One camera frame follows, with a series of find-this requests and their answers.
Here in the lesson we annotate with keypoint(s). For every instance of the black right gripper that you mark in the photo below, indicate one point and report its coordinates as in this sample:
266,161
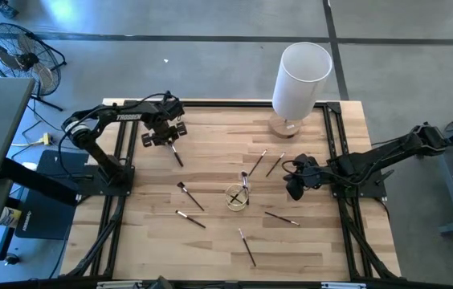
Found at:
310,174

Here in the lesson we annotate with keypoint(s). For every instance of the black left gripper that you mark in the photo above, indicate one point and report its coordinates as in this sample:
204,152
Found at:
165,131

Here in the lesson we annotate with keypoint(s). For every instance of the fan-head black makeup brush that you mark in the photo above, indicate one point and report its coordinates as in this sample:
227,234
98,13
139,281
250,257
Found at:
191,196

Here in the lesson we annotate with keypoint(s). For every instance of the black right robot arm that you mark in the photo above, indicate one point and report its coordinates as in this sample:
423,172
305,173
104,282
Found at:
391,150

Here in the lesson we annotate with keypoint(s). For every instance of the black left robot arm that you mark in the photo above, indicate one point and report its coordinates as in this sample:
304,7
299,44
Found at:
130,116

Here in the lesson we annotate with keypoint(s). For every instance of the white shade wooden table lamp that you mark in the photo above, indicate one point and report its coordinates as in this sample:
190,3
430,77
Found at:
300,80

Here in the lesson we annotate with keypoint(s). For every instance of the yellow power adapter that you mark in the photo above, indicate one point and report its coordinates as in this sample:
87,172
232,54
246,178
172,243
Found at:
46,139

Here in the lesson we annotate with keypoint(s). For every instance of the black desk crossbar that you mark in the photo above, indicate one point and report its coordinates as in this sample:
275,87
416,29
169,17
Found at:
37,180

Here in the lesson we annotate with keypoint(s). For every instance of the black computer case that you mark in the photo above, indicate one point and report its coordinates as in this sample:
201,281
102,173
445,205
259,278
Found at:
46,216

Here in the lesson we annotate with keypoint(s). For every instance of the black floor fan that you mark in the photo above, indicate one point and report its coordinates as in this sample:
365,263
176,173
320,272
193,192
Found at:
25,60

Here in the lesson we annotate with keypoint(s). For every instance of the yellow white package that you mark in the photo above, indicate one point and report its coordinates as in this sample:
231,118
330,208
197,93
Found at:
9,216

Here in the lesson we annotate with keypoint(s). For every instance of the desk caster wheel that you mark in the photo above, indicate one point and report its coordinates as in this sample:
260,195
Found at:
11,259

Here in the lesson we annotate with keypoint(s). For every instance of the dark blue box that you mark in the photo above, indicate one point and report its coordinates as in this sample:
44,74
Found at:
5,8

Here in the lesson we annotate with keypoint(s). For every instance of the black aluminium table frame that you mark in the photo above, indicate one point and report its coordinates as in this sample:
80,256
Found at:
230,103

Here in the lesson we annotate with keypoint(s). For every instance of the silver metal bracket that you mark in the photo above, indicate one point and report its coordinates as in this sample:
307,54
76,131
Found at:
343,285
120,285

